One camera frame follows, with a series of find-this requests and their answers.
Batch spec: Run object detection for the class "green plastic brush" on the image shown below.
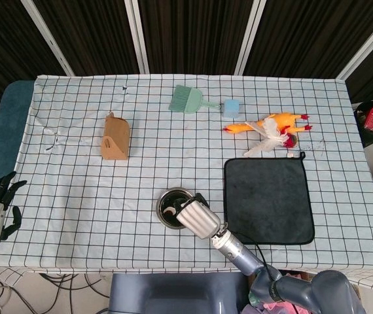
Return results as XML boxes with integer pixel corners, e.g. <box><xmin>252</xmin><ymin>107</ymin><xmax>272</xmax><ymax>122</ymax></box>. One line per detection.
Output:
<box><xmin>169</xmin><ymin>84</ymin><xmax>222</xmax><ymax>114</ymax></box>

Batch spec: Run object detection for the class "white black checkered tablecloth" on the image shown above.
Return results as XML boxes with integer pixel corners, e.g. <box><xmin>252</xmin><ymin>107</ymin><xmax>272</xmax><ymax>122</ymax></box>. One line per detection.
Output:
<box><xmin>0</xmin><ymin>74</ymin><xmax>373</xmax><ymax>290</ymax></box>

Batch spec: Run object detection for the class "black floor cable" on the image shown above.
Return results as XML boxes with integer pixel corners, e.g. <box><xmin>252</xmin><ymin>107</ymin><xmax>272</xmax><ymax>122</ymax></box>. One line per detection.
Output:
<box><xmin>39</xmin><ymin>273</ymin><xmax>111</xmax><ymax>314</ymax></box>

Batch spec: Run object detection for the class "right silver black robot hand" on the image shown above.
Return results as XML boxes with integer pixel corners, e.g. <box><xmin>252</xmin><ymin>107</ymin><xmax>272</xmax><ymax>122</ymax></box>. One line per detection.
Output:
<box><xmin>175</xmin><ymin>192</ymin><xmax>222</xmax><ymax>239</ymax></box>

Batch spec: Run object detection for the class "white feather red toy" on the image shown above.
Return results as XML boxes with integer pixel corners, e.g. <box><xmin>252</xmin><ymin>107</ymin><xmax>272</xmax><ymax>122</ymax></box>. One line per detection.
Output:
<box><xmin>243</xmin><ymin>118</ymin><xmax>298</xmax><ymax>157</ymax></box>

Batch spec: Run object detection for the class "steel bowl with dark sauce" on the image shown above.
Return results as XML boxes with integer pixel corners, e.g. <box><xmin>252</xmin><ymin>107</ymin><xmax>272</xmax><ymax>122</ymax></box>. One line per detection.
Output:
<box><xmin>156</xmin><ymin>187</ymin><xmax>196</xmax><ymax>230</ymax></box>

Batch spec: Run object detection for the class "brown paper gable box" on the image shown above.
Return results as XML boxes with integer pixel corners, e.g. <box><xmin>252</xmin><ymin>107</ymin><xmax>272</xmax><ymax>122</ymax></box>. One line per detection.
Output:
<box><xmin>100</xmin><ymin>112</ymin><xmax>131</xmax><ymax>161</ymax></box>

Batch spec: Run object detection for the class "white plastic spoon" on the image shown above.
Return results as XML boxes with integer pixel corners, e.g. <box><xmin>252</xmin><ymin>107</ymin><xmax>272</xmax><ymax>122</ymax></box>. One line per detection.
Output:
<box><xmin>163</xmin><ymin>201</ymin><xmax>191</xmax><ymax>217</ymax></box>

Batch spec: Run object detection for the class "pink green cloth pile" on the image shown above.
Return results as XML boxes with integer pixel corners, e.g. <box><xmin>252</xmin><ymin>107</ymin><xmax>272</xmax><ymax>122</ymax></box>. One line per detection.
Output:
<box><xmin>242</xmin><ymin>274</ymin><xmax>308</xmax><ymax>314</ymax></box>

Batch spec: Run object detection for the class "light blue cube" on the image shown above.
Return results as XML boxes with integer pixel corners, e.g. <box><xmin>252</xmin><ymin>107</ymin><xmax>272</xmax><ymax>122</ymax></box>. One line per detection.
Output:
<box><xmin>222</xmin><ymin>99</ymin><xmax>241</xmax><ymax>118</ymax></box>

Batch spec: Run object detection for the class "yellow rubber chicken toy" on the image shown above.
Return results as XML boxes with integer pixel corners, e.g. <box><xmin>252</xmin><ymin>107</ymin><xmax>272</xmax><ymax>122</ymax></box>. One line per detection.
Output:
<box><xmin>222</xmin><ymin>112</ymin><xmax>313</xmax><ymax>137</ymax></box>

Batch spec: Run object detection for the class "white frame post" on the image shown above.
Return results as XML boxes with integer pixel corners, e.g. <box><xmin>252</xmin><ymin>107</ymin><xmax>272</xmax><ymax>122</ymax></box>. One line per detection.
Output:
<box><xmin>124</xmin><ymin>0</ymin><xmax>151</xmax><ymax>75</ymax></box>
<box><xmin>21</xmin><ymin>0</ymin><xmax>75</xmax><ymax>77</ymax></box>
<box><xmin>335</xmin><ymin>6</ymin><xmax>373</xmax><ymax>81</ymax></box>
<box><xmin>234</xmin><ymin>0</ymin><xmax>266</xmax><ymax>75</ymax></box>

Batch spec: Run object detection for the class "dark grey cloth mat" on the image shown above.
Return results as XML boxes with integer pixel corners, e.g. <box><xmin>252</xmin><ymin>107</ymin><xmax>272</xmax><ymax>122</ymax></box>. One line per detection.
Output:
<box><xmin>223</xmin><ymin>151</ymin><xmax>315</xmax><ymax>246</ymax></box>

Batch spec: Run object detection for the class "blue grey robot torso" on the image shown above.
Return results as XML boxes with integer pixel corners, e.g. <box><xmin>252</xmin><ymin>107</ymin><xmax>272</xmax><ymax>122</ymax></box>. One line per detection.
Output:
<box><xmin>109</xmin><ymin>273</ymin><xmax>249</xmax><ymax>314</ymax></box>

